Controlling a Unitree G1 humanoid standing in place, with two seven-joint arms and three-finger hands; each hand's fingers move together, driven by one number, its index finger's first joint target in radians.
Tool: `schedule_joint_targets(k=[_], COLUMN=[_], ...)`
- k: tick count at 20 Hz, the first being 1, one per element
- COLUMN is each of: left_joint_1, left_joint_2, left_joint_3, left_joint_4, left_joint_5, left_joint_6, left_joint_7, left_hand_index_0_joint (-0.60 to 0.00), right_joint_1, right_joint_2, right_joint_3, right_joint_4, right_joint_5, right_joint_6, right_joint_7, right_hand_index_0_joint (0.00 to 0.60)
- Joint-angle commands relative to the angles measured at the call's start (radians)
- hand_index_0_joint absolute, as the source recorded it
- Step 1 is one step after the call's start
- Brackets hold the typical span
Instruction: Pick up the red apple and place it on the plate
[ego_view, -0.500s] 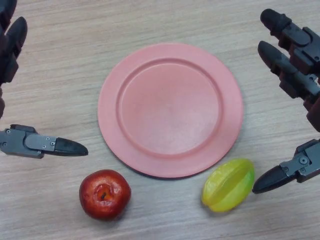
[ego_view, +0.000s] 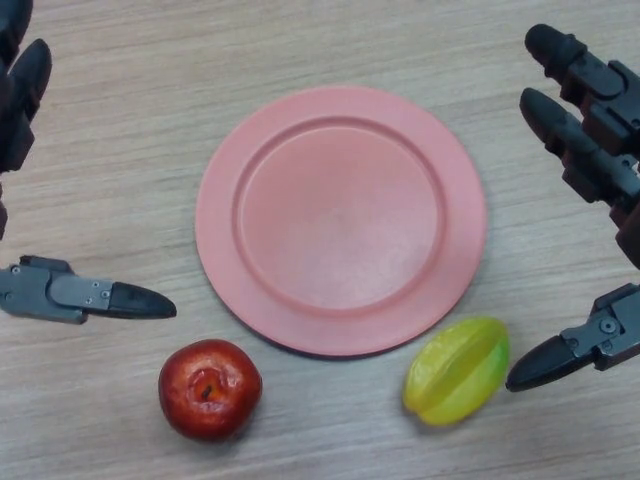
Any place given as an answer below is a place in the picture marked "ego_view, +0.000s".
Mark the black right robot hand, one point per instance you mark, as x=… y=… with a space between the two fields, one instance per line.
x=595 y=130

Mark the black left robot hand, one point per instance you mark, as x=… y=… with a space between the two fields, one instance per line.
x=30 y=295

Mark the red apple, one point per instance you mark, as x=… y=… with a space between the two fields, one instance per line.
x=210 y=390

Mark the pink round plate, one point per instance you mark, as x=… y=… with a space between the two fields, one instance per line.
x=341 y=220

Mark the yellow-green starfruit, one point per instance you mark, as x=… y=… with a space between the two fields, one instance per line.
x=456 y=374

